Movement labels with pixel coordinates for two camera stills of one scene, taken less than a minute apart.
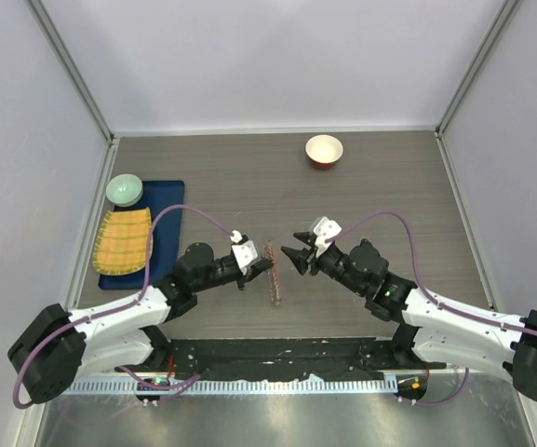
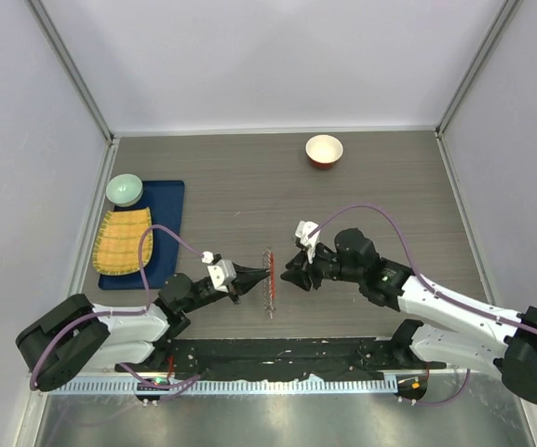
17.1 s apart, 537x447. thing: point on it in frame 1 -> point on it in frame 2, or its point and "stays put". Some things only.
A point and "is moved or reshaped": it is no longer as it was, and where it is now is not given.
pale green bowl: x=124 y=190 stays put
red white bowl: x=324 y=150 stays put
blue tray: x=167 y=236 stays put
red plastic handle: x=275 y=272 is moved or reshaped
